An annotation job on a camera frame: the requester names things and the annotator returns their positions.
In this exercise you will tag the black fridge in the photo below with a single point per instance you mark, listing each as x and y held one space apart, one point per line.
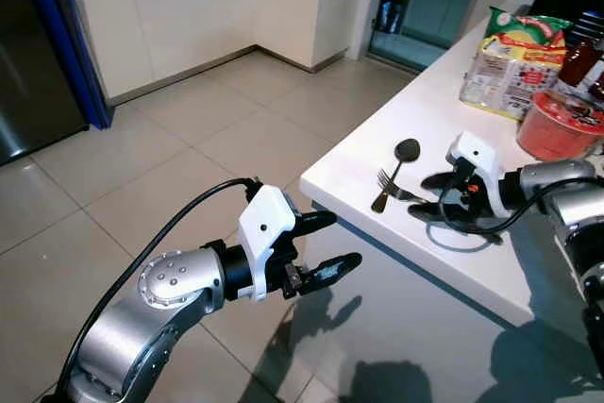
28 63

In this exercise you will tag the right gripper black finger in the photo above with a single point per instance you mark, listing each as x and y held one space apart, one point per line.
434 211
440 180

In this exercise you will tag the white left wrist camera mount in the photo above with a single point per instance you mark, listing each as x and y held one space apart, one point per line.
264 228

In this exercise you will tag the glass door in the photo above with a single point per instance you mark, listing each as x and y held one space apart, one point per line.
434 2

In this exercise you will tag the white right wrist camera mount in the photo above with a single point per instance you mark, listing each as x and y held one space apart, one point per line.
477 158

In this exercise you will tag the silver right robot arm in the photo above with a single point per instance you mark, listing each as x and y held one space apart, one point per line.
566 176

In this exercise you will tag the metal fork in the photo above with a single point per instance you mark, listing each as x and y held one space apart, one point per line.
387 179

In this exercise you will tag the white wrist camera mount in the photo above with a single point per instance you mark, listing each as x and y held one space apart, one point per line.
264 228
477 158

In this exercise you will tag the instant noodle multipack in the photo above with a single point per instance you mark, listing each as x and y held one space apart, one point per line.
514 63

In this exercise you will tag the red cup noodle bowl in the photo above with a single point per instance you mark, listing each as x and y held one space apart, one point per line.
552 134

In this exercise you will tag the blue panel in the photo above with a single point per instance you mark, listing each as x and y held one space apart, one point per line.
71 44

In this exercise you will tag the dark red sauce packet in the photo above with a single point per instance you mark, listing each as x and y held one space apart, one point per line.
580 65

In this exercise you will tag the white kitchen cabinets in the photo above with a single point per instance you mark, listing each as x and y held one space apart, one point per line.
189 16

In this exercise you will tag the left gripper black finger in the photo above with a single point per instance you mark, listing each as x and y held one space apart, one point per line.
316 223
332 271

